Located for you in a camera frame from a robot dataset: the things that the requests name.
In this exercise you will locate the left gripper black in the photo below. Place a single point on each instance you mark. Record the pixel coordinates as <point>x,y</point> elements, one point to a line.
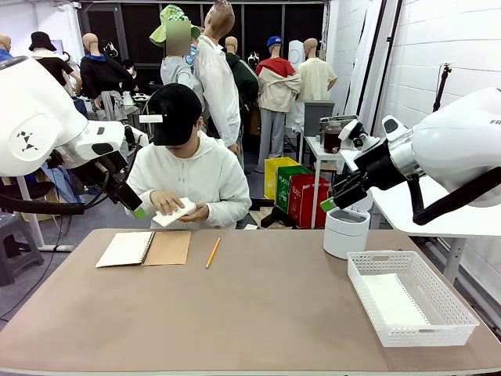
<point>111,174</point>

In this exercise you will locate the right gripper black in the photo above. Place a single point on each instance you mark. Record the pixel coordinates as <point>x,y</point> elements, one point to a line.
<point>379,168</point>

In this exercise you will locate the spiral notebook brown cover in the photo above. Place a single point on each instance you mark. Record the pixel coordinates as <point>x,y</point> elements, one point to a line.
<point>125,248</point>

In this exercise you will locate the yellow pencil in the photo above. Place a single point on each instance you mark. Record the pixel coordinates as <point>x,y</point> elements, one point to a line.
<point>213,252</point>

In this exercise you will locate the white paper sheet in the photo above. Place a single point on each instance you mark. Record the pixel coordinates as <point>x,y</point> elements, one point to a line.
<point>391,301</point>

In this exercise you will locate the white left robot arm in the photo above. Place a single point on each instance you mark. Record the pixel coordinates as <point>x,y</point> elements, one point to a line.
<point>35,117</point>

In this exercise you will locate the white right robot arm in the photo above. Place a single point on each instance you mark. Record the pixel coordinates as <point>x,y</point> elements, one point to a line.
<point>458,149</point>

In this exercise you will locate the left forearm white sleeve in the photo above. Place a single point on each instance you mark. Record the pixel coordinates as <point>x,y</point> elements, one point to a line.
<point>229,213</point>

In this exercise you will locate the person's right hand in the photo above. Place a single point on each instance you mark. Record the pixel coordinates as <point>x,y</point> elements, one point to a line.
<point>166,201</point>

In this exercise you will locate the person's left hand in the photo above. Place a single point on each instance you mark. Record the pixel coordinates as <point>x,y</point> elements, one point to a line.
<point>197,214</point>

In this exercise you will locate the white lidded trash bin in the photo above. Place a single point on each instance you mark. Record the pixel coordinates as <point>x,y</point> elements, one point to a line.
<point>344,239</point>

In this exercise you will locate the brown glass jar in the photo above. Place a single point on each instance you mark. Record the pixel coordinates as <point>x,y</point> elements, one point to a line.
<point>332,141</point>

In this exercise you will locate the small white side table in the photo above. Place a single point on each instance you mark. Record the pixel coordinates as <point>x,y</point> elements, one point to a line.
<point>313,147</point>

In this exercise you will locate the green recycling bin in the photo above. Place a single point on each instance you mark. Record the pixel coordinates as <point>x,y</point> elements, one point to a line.
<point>283,188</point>

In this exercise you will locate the blue garment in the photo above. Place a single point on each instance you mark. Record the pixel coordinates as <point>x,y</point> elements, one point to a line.
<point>62,184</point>

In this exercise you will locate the yellow recycling bin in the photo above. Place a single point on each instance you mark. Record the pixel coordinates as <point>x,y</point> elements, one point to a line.
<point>274,176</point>

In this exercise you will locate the metal tray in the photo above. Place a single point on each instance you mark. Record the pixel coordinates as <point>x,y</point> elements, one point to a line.
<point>330,119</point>

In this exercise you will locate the black and wooden floor stand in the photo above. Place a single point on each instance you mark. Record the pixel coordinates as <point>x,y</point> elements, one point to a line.
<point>274,217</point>

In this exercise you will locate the grey cabinet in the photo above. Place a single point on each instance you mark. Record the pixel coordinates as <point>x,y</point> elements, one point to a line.
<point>317,117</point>

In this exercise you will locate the person in white hoodie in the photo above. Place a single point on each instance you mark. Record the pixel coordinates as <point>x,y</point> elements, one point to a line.
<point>211,176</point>

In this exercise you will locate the black baseball cap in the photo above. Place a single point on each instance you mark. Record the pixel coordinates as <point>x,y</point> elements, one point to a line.
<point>176,117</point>

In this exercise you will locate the white desk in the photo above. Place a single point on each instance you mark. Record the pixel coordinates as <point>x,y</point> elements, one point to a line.
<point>35,231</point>

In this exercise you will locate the large white table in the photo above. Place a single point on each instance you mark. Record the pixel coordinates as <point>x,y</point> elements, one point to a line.
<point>442,229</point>

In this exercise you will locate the blue jeans half mannequin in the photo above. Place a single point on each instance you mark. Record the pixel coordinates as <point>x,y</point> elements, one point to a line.
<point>80,107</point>

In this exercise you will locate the mannequin cream shirt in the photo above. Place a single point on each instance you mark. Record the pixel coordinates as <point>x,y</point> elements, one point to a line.
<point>315,78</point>

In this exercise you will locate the grey plastic stool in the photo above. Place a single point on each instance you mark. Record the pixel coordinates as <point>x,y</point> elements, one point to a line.
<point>15,235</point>

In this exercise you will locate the masked person in black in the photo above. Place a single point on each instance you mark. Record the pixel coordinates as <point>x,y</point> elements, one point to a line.
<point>131,76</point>

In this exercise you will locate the mannequin red beige jacket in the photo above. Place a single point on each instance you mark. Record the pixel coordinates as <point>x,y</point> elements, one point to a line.
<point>278,86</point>

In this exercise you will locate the mannequin black hoodie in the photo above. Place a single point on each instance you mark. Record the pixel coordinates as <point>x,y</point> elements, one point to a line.
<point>102,74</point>

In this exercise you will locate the mannequin grey vest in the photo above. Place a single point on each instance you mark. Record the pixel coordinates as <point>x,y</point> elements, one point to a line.
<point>178,70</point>

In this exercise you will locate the black tripod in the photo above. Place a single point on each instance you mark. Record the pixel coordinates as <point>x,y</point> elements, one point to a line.
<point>442,86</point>

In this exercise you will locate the tall mannequin white shirt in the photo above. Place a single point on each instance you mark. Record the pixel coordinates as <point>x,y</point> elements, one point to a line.
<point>217,86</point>

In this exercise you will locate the mannequin black top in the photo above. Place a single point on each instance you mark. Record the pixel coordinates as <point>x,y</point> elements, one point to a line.
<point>58,66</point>

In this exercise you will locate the mannequin dark green jacket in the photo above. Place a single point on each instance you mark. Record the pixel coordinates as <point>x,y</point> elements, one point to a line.
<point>244,78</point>

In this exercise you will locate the white perforated plastic basket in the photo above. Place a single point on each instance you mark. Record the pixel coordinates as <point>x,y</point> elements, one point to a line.
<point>458,313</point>

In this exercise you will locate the blue cap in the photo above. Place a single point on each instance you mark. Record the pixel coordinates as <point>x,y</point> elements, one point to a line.
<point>275,40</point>

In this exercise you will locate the black bucket hat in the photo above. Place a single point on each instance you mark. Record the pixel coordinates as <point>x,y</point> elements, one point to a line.
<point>41,39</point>

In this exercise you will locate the green checked sun hat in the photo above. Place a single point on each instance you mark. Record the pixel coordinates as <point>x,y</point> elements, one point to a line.
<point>172,13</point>

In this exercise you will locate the mannequin blue white jacket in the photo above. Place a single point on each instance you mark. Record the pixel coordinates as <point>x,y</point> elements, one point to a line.
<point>4,43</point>

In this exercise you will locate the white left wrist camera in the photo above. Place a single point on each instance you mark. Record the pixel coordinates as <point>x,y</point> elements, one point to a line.
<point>137,137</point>

